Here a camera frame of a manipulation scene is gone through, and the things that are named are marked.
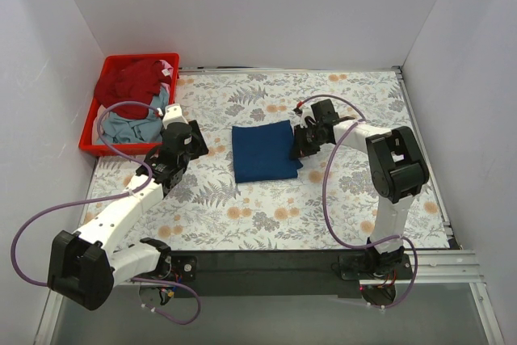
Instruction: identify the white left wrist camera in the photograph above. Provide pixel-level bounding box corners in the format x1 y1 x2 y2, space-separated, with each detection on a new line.
158 103 188 128

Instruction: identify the aluminium frame rail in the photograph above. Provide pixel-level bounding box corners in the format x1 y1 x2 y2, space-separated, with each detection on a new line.
36 250 504 344

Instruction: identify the dark red t-shirt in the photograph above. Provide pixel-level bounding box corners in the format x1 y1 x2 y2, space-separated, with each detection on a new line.
94 58 171 108

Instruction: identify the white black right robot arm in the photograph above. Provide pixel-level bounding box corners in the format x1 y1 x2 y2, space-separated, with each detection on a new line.
290 95 430 279

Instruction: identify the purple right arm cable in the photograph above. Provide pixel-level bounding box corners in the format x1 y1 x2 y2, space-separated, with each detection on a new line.
294 94 418 309

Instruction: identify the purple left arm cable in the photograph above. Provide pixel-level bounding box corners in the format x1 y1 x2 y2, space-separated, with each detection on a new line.
10 101 202 326

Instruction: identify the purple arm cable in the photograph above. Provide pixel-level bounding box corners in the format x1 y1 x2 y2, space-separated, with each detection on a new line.
10 101 202 326
294 94 418 309

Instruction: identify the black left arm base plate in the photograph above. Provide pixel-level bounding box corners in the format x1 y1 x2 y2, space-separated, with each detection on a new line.
160 255 198 282

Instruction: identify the blue Mickey Mouse t-shirt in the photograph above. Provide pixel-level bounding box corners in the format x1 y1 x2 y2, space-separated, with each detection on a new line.
231 120 303 183

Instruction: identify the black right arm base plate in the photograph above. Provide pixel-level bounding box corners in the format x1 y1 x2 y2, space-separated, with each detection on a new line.
331 248 413 280

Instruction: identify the light blue t-shirt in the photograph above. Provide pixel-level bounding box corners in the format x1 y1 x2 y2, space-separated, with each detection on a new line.
101 110 162 144

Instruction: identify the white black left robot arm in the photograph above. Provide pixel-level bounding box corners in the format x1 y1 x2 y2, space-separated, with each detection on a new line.
47 120 208 310

